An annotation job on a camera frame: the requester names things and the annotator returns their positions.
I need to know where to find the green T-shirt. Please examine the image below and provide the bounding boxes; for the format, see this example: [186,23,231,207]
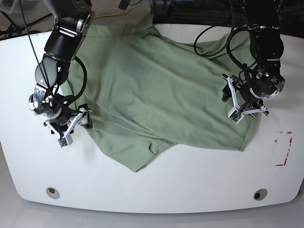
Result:
[76,16,257,172]

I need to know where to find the black tripod legs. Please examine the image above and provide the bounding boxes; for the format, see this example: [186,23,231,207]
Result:
[0,11,53,41]

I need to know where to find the left table grommet hole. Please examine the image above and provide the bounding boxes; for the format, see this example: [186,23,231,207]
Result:
[46,187,60,199]

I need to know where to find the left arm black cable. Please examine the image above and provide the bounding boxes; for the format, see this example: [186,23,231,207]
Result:
[193,0,257,76]

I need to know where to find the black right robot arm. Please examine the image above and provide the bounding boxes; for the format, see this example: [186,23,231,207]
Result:
[29,0,94,138]

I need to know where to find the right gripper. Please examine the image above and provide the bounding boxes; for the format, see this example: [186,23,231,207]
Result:
[47,104,92,135]

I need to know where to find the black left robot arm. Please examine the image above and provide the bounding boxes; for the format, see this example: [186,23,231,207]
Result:
[222,0,285,123]

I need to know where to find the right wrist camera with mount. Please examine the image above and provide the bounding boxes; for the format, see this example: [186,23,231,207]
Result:
[44,105,93,148]

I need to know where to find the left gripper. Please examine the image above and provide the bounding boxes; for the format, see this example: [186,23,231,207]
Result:
[221,76,269,118]

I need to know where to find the yellow cable on floor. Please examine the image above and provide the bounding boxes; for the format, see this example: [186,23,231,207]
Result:
[94,8,126,21]

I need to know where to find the red tape rectangle marking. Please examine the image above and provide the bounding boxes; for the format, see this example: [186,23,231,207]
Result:
[272,131,293,167]

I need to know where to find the table grommet hole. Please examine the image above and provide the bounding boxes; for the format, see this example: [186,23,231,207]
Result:
[253,189,268,201]
[46,187,60,199]

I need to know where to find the right table grommet hole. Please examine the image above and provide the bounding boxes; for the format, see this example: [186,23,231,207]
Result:
[253,189,268,201]

